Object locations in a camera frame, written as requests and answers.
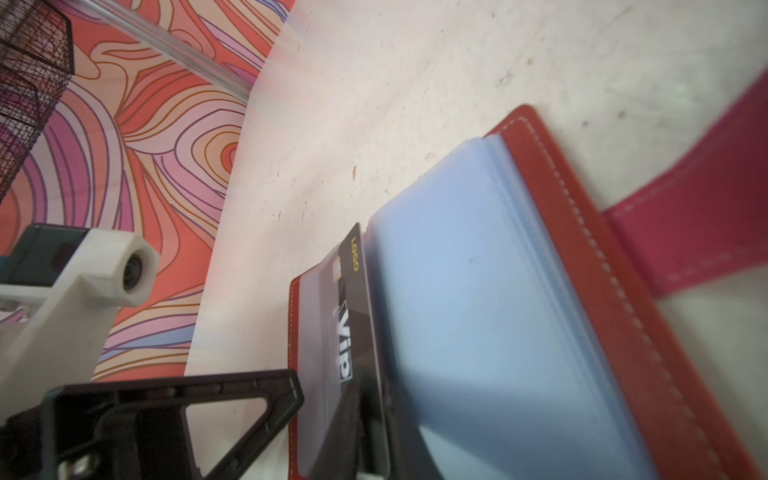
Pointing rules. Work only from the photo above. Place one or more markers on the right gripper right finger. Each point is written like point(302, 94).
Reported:
point(408, 452)

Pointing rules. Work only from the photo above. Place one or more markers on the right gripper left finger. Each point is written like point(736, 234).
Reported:
point(338, 457)

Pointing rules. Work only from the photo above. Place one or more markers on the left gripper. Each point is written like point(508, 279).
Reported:
point(65, 436)

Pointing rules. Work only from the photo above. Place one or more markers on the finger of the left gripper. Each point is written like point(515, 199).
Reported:
point(146, 435)

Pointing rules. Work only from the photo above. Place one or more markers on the black VIP card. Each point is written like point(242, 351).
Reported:
point(347, 354)

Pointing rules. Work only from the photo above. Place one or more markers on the red leather card holder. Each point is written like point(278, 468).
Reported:
point(521, 322)

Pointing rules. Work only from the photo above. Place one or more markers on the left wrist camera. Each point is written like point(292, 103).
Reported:
point(70, 283)

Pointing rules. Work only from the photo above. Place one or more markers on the black wire basket left wall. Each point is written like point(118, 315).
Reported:
point(37, 63)

